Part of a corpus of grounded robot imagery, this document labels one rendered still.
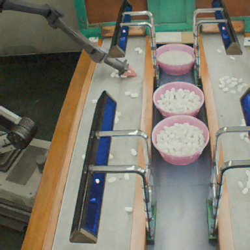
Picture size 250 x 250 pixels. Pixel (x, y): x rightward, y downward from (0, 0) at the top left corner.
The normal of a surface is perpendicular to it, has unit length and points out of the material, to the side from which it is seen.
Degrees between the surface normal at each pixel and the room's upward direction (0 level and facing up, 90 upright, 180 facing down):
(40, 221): 0
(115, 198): 0
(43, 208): 0
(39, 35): 90
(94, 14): 90
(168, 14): 90
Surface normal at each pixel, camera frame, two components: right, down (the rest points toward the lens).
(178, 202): -0.11, -0.74
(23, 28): -0.18, 0.67
